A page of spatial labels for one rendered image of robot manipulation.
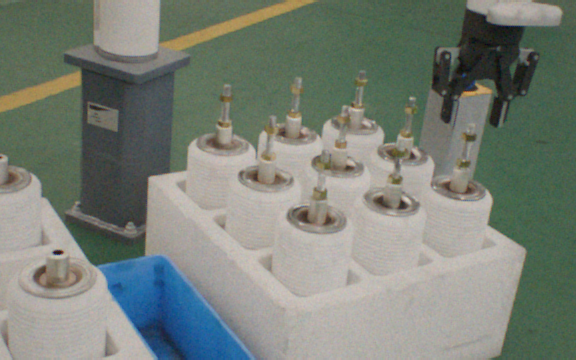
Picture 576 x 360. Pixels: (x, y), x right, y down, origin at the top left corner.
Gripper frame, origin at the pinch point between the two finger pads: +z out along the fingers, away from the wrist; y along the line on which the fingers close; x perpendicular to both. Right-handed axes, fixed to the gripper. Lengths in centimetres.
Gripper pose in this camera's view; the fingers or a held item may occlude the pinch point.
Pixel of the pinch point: (473, 116)
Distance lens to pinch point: 115.5
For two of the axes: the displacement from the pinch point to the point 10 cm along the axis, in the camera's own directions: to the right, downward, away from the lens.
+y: -9.5, 0.3, -3.0
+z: -1.1, 9.0, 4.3
